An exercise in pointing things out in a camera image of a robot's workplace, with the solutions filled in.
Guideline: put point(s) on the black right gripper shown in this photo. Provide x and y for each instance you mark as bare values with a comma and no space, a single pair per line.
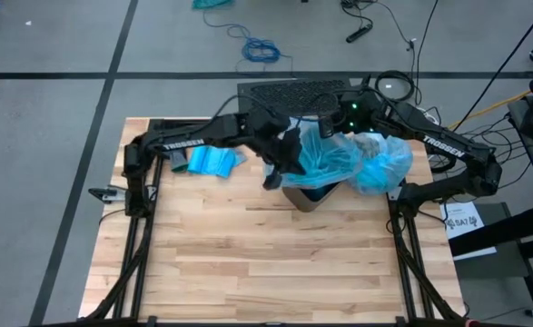
352,113

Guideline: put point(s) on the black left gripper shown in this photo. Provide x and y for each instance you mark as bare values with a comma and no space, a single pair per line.
270,134

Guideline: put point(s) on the black trash bin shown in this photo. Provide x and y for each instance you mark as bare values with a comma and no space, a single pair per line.
309,197

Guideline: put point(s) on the blue liner bag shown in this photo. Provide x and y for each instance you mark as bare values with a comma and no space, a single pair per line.
381,168

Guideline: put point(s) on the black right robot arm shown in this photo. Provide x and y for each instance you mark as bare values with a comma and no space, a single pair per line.
447,150

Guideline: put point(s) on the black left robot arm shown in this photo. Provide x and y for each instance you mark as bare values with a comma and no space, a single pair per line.
184,138

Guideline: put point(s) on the folded blue bag stack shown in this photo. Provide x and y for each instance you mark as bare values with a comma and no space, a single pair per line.
211,161

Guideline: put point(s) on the black perforated floor mat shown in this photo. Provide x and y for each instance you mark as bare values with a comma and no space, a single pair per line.
289,95

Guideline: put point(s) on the black power strip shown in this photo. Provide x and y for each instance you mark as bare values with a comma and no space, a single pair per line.
359,33

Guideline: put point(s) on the white paper sign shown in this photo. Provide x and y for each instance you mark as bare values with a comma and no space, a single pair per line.
459,222

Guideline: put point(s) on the teal cloth on floor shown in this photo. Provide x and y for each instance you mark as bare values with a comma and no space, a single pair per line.
209,3

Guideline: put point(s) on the black metal stand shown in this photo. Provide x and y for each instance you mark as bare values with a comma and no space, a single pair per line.
497,231

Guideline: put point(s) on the silver metal bracket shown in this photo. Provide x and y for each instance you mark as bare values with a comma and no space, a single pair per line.
394,194
107,194

